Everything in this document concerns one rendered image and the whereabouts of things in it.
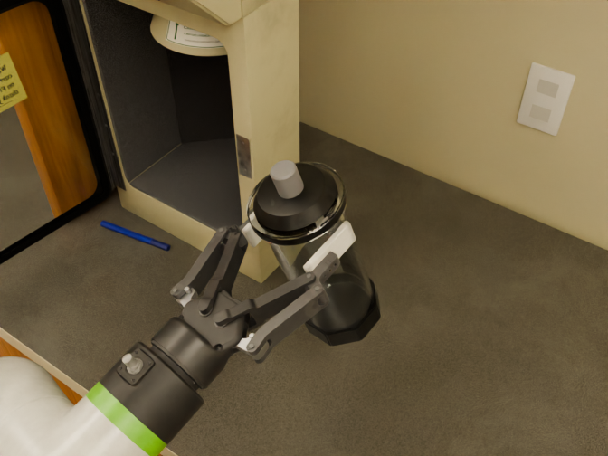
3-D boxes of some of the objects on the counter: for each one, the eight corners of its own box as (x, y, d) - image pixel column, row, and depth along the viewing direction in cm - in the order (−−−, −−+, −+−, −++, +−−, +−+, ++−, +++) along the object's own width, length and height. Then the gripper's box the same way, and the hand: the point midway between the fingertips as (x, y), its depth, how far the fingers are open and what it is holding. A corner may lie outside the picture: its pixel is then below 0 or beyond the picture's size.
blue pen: (104, 223, 122) (103, 218, 121) (171, 248, 117) (170, 243, 117) (100, 227, 121) (99, 223, 120) (167, 252, 117) (166, 248, 116)
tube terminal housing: (210, 137, 139) (149, -360, 85) (345, 199, 126) (375, -342, 72) (120, 206, 125) (-22, -340, 70) (262, 284, 112) (223, -312, 57)
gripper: (230, 411, 60) (387, 230, 67) (98, 300, 73) (242, 157, 80) (259, 442, 66) (401, 272, 73) (131, 335, 78) (263, 198, 86)
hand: (304, 227), depth 76 cm, fingers closed on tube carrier, 9 cm apart
